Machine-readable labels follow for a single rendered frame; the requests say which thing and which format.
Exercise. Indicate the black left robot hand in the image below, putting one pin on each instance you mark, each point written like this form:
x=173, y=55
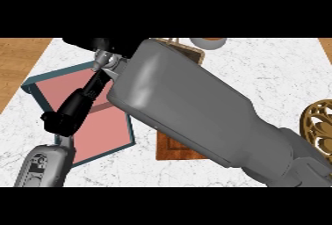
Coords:
x=67, y=115

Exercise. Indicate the grey bowl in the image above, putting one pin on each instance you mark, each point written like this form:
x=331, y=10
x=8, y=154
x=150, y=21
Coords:
x=209, y=44

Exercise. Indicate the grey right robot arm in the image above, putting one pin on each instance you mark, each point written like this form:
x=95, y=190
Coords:
x=187, y=105

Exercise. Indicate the brown wooden cutting board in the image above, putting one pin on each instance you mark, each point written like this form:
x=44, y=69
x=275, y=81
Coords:
x=178, y=152

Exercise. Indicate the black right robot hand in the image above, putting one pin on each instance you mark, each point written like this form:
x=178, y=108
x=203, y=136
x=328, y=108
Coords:
x=109, y=44

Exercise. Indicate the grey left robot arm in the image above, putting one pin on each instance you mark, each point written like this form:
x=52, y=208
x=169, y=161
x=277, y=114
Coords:
x=41, y=167

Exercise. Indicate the pink placemat with teal border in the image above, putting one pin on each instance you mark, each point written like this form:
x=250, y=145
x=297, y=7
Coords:
x=104, y=132

